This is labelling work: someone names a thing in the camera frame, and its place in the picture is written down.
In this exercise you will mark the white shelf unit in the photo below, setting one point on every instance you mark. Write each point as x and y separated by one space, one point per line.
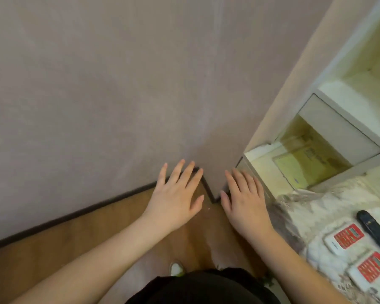
345 99

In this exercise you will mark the person's right forearm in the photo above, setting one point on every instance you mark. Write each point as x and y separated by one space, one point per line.
291 269

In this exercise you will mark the black garment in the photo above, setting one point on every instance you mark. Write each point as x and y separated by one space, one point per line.
202 289

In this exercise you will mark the marble pattern tablecloth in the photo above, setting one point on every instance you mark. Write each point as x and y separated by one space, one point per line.
316 215

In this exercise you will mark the white and green shoe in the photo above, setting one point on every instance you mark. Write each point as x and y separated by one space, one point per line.
176 269

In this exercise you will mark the person's left middle finger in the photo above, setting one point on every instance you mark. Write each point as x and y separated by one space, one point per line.
186 173

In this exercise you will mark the person's left thumb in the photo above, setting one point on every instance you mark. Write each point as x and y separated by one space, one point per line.
198 204

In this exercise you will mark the person's right middle finger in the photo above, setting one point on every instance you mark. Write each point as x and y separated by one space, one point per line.
240 181

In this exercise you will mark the person's left little finger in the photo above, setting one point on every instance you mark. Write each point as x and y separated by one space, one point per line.
162 175

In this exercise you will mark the person's left forearm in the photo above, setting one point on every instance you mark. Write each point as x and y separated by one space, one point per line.
98 262

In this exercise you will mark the person's right thumb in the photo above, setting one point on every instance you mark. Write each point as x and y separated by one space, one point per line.
225 203

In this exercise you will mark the white box with red label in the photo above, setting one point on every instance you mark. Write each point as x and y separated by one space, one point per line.
348 238
372 269

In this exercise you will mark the person's right little finger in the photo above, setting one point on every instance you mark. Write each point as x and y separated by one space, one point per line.
259 189

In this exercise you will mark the green book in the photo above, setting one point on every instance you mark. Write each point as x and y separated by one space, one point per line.
291 169

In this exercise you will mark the person's right hand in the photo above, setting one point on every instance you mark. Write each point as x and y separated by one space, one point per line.
247 208

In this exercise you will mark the grey cabinet door panel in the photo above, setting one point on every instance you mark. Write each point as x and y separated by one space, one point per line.
335 129

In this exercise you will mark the person's left hand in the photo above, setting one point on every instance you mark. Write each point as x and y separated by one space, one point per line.
172 202

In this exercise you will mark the black remote control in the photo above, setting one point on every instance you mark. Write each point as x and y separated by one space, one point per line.
375 230

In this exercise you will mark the dark baseboard strip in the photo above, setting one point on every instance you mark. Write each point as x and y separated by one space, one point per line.
66 217

